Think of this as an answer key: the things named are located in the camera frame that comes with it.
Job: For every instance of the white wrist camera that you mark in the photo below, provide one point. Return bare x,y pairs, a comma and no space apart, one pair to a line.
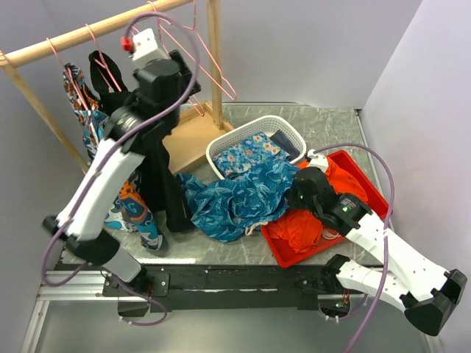
317,160
143,48

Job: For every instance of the empty pink wire hanger rear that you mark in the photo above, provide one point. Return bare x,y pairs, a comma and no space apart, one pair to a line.
216,75

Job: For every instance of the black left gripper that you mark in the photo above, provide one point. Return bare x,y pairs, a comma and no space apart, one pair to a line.
187,76

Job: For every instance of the black sport shorts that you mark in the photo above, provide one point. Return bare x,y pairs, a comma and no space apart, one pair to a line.
159,187

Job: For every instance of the white perforated plastic basket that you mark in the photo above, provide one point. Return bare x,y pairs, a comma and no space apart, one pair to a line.
268,124

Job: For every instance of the blue floral shorts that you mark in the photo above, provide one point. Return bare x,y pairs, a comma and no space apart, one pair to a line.
254,150

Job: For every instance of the orange blue patterned shorts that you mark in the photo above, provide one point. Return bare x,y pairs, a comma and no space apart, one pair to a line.
128,211

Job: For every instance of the pink wire hanger with black shorts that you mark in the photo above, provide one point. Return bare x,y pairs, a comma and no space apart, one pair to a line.
105,75

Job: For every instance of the dark navy folded garment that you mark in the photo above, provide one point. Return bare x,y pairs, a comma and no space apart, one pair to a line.
281,140

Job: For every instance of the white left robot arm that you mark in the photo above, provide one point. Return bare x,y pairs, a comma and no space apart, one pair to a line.
125,143

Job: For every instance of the pink wire hanger far left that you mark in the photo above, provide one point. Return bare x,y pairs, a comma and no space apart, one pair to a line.
69,75

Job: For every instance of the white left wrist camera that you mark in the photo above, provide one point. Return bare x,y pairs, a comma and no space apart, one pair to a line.
143,48

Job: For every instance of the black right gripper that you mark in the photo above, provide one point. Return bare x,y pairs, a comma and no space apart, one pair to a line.
291,201

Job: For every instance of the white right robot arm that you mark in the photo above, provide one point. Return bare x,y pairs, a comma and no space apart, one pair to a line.
425,292

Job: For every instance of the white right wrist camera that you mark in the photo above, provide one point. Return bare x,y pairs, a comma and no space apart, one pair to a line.
317,160

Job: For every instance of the blue shark print shorts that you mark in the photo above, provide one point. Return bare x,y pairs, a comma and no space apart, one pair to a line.
226,209

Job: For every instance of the red plastic tray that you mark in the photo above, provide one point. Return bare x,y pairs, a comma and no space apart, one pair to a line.
286,257

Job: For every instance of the pink wire hanger front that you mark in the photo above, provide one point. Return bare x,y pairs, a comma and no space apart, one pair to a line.
193,100

